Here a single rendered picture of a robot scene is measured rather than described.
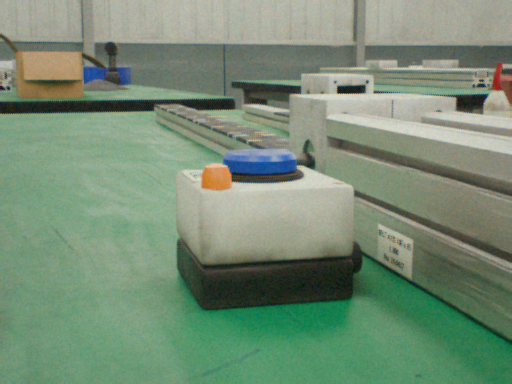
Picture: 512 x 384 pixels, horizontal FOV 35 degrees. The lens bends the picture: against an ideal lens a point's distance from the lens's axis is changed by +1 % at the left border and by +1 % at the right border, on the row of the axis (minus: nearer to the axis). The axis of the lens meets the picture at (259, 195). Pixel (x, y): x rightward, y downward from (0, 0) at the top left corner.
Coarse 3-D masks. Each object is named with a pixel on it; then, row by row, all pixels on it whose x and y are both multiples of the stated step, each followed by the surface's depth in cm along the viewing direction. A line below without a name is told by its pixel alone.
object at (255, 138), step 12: (168, 108) 151; (180, 108) 151; (192, 120) 123; (204, 120) 120; (216, 120) 120; (228, 120) 120; (228, 132) 100; (240, 132) 100; (252, 132) 100; (264, 132) 100; (252, 144) 87; (264, 144) 85; (276, 144) 85; (288, 144) 85
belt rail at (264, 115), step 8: (248, 112) 171; (256, 112) 162; (264, 112) 156; (272, 112) 150; (256, 120) 162; (264, 120) 156; (272, 120) 152; (280, 120) 148; (288, 120) 141; (280, 128) 146; (288, 128) 141
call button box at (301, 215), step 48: (192, 192) 40; (240, 192) 39; (288, 192) 40; (336, 192) 40; (192, 240) 41; (240, 240) 39; (288, 240) 40; (336, 240) 41; (192, 288) 42; (240, 288) 40; (288, 288) 40; (336, 288) 41
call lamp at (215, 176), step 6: (204, 168) 39; (210, 168) 39; (216, 168) 39; (222, 168) 39; (228, 168) 39; (204, 174) 39; (210, 174) 39; (216, 174) 39; (222, 174) 39; (228, 174) 39; (204, 180) 39; (210, 180) 39; (216, 180) 39; (222, 180) 39; (228, 180) 39; (204, 186) 39; (210, 186) 39; (216, 186) 39; (222, 186) 39; (228, 186) 39
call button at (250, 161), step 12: (228, 156) 42; (240, 156) 42; (252, 156) 41; (264, 156) 41; (276, 156) 41; (288, 156) 42; (240, 168) 41; (252, 168) 41; (264, 168) 41; (276, 168) 41; (288, 168) 42
